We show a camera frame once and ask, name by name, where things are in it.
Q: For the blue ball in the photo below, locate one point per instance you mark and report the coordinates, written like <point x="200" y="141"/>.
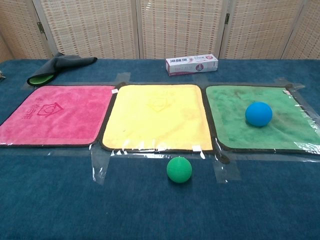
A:
<point x="258" y="113"/>

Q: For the yellow towel mat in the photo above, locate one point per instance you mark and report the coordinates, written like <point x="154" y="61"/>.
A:
<point x="160" y="120"/>

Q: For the green ball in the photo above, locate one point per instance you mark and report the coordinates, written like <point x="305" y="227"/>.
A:
<point x="179" y="170"/>

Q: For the green towel mat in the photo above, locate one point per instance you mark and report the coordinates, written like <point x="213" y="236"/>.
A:
<point x="250" y="135"/>

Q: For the pink towel mat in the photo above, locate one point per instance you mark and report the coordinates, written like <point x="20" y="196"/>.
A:
<point x="55" y="117"/>

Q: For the grey folded cloth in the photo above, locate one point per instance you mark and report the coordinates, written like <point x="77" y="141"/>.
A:
<point x="62" y="65"/>

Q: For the white toothpaste box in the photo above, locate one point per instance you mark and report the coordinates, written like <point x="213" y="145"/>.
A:
<point x="192" y="65"/>

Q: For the woven folding screen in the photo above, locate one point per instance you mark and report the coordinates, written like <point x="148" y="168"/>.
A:
<point x="160" y="27"/>

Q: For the small metal object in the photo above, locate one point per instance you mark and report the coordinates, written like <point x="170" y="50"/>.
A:
<point x="2" y="75"/>

